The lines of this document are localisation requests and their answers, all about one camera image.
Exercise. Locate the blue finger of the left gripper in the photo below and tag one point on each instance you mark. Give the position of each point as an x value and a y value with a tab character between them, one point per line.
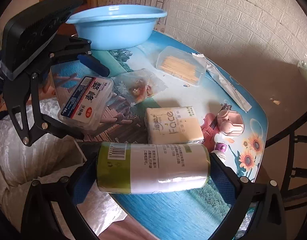
94	64

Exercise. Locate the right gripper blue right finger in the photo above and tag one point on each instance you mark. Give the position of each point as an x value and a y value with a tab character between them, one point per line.
225	180

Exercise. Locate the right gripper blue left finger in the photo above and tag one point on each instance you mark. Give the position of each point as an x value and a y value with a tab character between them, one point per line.
83	179

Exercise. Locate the small purple cap bottle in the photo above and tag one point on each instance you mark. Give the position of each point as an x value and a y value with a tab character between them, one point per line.
219	151

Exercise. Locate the green white cylindrical can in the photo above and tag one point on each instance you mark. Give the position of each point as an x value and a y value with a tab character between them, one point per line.
151	169

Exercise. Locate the light blue plastic basin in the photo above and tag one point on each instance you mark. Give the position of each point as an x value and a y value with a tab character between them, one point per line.
115	27

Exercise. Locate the clear floss pick box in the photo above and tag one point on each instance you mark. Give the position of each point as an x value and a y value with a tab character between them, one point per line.
86	104

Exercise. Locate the clear bag with hair clips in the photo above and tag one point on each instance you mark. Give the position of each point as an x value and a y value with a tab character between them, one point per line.
137	86

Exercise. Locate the pink plastic holder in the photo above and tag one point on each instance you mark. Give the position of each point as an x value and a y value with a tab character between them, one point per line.
230	123

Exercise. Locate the white long paper packet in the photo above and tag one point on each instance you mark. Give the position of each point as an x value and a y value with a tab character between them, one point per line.
219	78

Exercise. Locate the clear toothpick box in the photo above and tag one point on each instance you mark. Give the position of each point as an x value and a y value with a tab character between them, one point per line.
188	67

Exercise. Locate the small table with scenery print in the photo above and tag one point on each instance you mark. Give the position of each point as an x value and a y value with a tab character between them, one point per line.
152	106

